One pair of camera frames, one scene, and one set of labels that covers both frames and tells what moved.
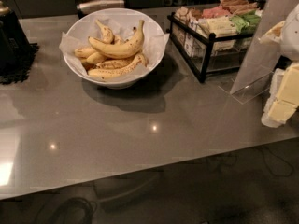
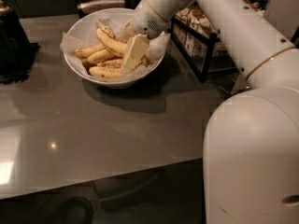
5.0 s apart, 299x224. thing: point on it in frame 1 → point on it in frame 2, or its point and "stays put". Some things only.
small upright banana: (106, 34) stays put
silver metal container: (89, 7) stays put
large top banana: (122, 49) → (121, 48)
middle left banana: (95, 58) stays put
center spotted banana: (114, 63) stays put
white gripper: (291, 35) → (146, 21)
